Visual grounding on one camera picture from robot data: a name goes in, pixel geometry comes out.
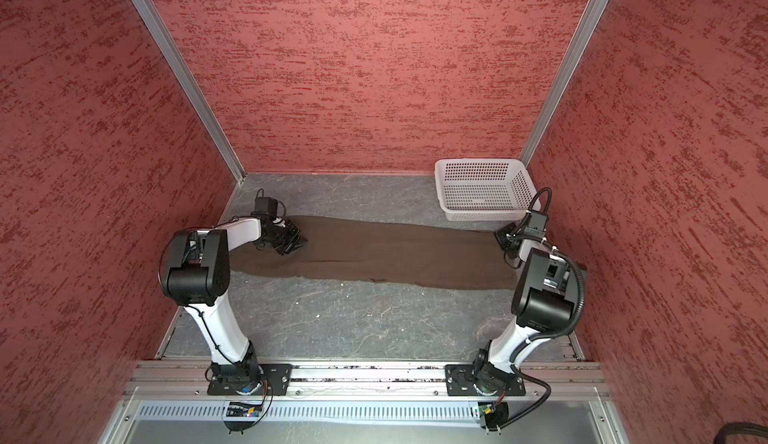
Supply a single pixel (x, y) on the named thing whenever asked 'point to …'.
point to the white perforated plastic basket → (483, 189)
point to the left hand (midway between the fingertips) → (308, 243)
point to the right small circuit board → (486, 409)
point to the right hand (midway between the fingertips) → (493, 235)
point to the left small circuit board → (237, 411)
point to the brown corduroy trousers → (407, 251)
